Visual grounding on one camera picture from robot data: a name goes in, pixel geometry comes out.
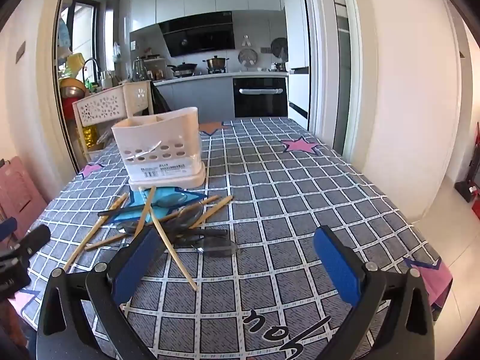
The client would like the yellow oil bottle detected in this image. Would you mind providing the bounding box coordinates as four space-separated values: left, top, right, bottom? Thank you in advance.
82 125 99 148

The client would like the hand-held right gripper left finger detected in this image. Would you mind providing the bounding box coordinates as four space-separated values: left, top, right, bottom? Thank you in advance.
36 226 167 360

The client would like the yellow plastic bag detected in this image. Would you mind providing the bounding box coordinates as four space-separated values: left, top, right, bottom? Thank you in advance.
67 53 85 74

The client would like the sliding glass door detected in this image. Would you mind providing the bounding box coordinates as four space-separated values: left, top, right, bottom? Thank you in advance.
300 0 362 158

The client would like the blue printed bag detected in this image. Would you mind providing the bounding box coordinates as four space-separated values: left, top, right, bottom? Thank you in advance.
58 19 72 51

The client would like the white spice rack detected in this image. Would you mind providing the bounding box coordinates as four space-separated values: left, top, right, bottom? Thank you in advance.
143 54 167 81

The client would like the black range hood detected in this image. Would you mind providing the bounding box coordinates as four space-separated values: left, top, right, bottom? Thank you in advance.
158 11 236 58

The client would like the white plastic storage cart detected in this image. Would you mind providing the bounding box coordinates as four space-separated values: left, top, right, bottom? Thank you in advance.
72 81 154 162

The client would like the dark round wall rack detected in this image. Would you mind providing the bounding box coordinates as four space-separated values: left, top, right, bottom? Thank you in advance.
271 37 289 58

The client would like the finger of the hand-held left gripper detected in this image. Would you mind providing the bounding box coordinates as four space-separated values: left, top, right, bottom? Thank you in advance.
0 225 52 262
0 217 18 242

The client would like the black built-in oven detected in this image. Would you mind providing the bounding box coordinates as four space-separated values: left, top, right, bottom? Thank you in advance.
232 77 289 118

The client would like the black wok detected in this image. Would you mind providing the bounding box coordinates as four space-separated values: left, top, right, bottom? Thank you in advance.
167 62 198 77

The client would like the black kitchen faucet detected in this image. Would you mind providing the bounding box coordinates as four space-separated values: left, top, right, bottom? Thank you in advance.
82 58 101 87

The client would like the white refrigerator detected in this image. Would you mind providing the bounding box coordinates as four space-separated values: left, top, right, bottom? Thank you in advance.
277 0 312 121

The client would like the yellow basin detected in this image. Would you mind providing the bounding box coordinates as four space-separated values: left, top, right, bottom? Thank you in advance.
59 77 85 91

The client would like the steel cooking pot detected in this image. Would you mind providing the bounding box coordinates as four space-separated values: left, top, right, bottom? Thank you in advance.
203 55 229 73

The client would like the white plastic utensil holder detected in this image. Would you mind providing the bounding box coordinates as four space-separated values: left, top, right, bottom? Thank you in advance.
111 107 208 197

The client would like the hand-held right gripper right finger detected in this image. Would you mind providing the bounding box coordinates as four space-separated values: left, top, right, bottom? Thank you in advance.
313 225 436 360

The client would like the person's left forearm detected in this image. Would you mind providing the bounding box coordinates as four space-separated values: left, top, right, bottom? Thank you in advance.
0 299 29 360

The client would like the glass kettle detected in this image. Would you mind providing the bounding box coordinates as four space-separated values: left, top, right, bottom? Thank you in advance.
132 57 151 82

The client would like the shiny grey spoon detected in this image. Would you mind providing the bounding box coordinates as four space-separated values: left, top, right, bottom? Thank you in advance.
155 191 189 208
174 234 239 259
115 220 152 236
165 202 206 233

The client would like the grey checked star tablecloth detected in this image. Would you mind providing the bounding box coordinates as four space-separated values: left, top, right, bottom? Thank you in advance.
15 117 454 360

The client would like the kitchen window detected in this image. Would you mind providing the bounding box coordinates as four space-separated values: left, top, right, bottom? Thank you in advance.
69 0 115 74

